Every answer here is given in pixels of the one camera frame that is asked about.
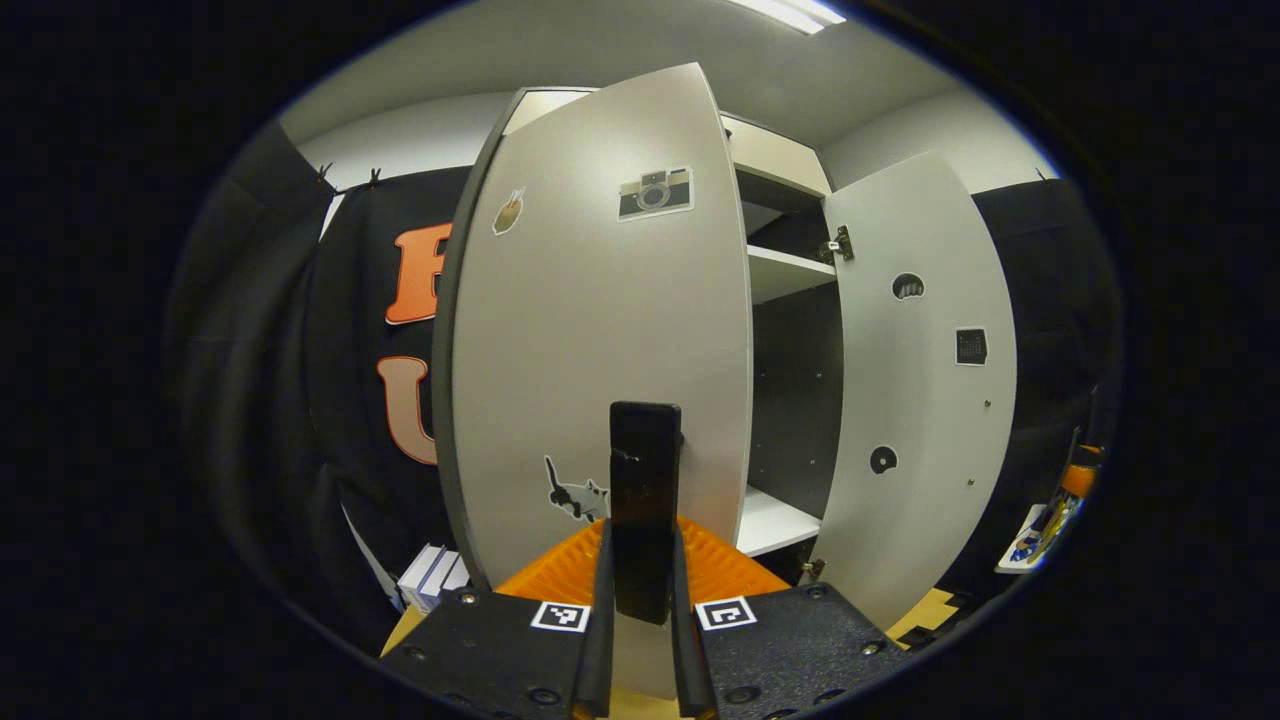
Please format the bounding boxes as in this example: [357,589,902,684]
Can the grey double-door shoe cabinet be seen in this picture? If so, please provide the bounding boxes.
[500,85,851,586]

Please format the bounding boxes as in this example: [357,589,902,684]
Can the grey cabinet drawer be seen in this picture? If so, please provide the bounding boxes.
[503,88,833,198]

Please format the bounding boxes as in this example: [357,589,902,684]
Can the grey cabinet door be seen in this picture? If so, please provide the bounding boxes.
[432,62,753,701]
[820,150,1019,633]

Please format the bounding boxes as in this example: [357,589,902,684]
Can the blue yellow printed sheet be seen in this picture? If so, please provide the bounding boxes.
[995,490,1086,576]

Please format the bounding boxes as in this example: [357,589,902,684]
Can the large ceiling light panel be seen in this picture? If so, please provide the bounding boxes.
[728,0,848,36]

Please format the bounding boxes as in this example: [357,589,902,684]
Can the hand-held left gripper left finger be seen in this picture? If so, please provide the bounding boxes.
[378,518,615,720]

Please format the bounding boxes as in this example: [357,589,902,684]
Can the white cabinet shelf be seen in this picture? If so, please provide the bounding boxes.
[748,245,839,306]

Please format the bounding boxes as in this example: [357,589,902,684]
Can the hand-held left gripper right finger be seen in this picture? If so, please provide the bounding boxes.
[670,516,913,720]

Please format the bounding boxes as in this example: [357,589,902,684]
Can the black backdrop cloth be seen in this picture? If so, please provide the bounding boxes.
[165,120,1121,641]

